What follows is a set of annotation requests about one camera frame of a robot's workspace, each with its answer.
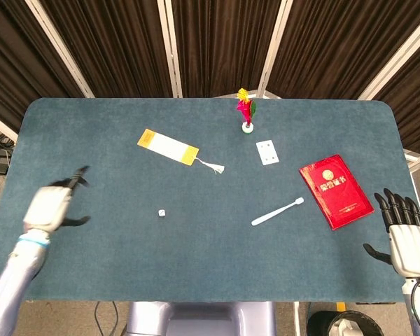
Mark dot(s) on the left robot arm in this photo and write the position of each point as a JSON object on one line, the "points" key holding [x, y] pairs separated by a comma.
{"points": [[14, 276]]}

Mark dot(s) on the white toothbrush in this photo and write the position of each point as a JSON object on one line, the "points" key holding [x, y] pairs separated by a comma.
{"points": [[273, 214]]}

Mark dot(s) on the black trash bin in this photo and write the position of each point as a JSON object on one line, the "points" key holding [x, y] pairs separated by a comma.
{"points": [[322, 323]]}

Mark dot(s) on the dark brown pleated curtain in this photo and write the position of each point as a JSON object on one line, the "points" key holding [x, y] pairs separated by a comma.
{"points": [[119, 45], [336, 45], [224, 42], [413, 105], [17, 52]]}

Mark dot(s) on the blue felt table mat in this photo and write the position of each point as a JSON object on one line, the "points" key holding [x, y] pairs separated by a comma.
{"points": [[196, 252]]}

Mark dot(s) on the yellow white tasselled bookmark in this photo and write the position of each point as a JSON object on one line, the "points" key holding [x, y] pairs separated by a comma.
{"points": [[168, 148]]}

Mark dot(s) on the grey robot torso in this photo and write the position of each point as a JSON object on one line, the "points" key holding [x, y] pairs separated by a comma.
{"points": [[196, 320]]}

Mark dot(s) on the white die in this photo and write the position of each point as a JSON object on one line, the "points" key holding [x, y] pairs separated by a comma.
{"points": [[161, 213]]}

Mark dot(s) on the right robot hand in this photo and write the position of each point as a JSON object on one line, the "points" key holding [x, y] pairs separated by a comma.
{"points": [[411, 250]]}

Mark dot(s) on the white playing card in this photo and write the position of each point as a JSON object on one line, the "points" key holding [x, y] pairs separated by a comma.
{"points": [[267, 153]]}

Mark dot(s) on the colourful feather shuttlecock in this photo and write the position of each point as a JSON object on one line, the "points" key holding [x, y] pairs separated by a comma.
{"points": [[246, 127]]}

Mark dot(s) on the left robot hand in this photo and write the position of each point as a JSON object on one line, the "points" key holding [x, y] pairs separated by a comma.
{"points": [[47, 208]]}

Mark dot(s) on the red certificate booklet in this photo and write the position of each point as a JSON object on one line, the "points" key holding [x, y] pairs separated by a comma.
{"points": [[336, 192]]}

